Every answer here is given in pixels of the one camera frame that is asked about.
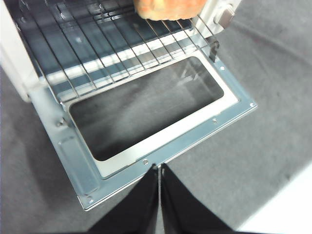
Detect metal wire oven rack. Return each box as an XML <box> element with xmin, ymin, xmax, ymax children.
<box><xmin>14</xmin><ymin>0</ymin><xmax>220</xmax><ymax>103</ymax></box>

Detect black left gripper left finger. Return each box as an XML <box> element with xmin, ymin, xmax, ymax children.
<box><xmin>89</xmin><ymin>164</ymin><xmax>160</xmax><ymax>234</ymax></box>

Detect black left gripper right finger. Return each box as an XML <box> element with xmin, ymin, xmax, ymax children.
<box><xmin>160</xmin><ymin>163</ymin><xmax>232</xmax><ymax>234</ymax></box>

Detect cream oven knob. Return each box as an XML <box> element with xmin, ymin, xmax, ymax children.
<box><xmin>213</xmin><ymin>4</ymin><xmax>236</xmax><ymax>28</ymax></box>

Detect oven door with glass window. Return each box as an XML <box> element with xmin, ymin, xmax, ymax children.
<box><xmin>29</xmin><ymin>47</ymin><xmax>258</xmax><ymax>212</ymax></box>

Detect orange twisted bread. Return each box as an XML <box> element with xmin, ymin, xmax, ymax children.
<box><xmin>133</xmin><ymin>0</ymin><xmax>207</xmax><ymax>21</ymax></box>

